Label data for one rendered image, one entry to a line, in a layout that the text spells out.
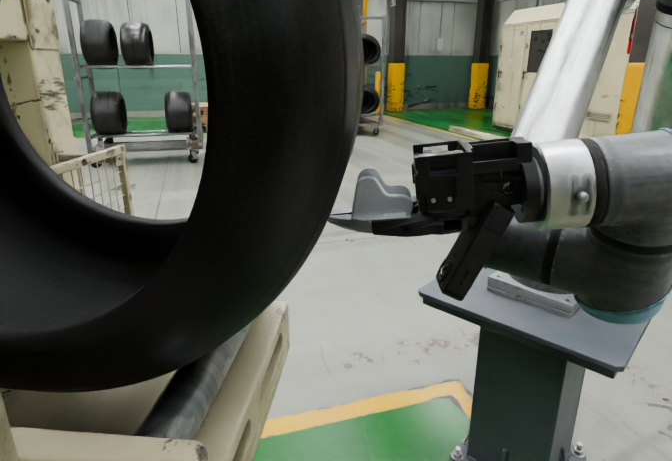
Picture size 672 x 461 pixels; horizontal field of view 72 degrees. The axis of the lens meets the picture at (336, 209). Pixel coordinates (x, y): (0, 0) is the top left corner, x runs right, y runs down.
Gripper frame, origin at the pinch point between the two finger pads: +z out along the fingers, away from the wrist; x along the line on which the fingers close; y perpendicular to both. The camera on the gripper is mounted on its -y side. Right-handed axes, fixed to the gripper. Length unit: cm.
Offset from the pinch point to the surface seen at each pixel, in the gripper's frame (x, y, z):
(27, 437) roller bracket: 24.5, -5.1, 20.0
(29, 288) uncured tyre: 1.0, -4.6, 38.5
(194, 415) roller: 17.1, -10.0, 12.1
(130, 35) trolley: -480, 79, 271
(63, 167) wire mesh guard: -37, 4, 59
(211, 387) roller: 13.4, -10.3, 12.1
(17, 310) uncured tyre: 5.1, -5.4, 37.1
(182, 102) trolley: -497, -1, 235
